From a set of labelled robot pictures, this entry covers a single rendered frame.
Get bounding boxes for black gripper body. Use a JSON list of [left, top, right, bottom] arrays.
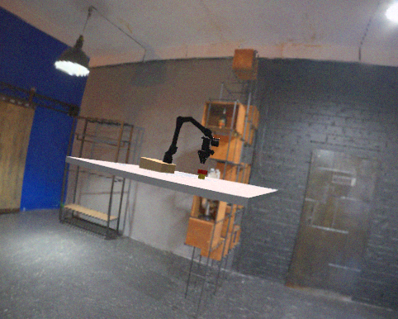
[[198, 144, 211, 156]]

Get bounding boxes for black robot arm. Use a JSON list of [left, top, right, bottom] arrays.
[[162, 117, 219, 164]]

